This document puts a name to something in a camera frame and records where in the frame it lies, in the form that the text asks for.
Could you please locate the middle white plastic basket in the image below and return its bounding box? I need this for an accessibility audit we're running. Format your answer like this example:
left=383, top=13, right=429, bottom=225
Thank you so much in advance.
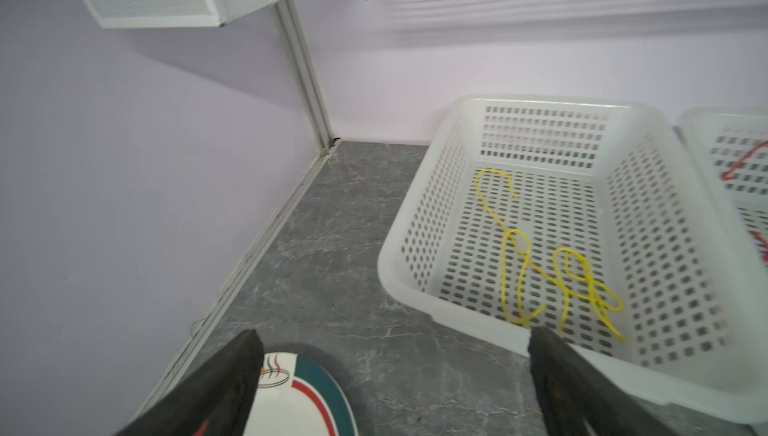
left=680, top=108, right=767, bottom=273

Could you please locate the green rimmed white plate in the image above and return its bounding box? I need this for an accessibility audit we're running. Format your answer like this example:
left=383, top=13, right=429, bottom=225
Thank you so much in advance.
left=244, top=352, right=359, bottom=436

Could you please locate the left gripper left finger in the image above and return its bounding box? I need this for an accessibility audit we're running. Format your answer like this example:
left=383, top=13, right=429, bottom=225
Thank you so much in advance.
left=118, top=329, right=265, bottom=435

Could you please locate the red clip lead cable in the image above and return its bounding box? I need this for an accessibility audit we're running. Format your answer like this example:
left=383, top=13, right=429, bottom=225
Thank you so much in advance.
left=719, top=138, right=768, bottom=263

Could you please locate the left white plastic basket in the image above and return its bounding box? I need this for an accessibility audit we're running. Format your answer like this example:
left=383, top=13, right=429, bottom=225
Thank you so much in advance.
left=378, top=95, right=767, bottom=426

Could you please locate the white plastic basket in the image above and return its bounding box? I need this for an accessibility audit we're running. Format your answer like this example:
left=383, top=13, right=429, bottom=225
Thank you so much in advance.
left=378, top=95, right=767, bottom=426
left=680, top=108, right=767, bottom=273

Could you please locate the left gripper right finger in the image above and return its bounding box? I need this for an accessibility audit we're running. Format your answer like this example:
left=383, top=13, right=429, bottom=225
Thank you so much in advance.
left=528, top=327, right=674, bottom=435

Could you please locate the yellow cable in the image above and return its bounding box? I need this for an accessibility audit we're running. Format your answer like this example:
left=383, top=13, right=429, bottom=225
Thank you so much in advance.
left=473, top=168, right=548, bottom=328
left=551, top=246, right=628, bottom=344

